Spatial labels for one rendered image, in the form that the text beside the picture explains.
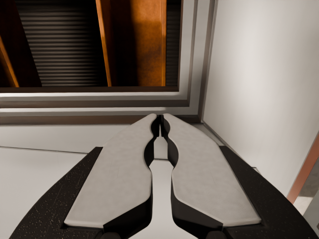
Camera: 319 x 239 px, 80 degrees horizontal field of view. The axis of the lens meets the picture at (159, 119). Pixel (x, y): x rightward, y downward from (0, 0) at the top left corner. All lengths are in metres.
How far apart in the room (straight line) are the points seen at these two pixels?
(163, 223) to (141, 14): 0.26
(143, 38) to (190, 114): 0.17
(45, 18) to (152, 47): 0.25
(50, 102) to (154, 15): 0.18
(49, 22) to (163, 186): 0.39
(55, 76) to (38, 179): 0.33
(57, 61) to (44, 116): 0.32
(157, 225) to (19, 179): 0.14
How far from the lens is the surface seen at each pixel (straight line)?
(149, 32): 0.30
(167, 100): 0.16
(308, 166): 0.26
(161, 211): 0.21
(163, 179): 0.17
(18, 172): 0.21
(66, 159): 0.18
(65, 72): 0.49
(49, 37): 0.48
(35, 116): 0.18
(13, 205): 0.24
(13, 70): 0.32
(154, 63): 0.30
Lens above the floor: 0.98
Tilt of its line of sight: 60 degrees down
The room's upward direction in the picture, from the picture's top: 179 degrees clockwise
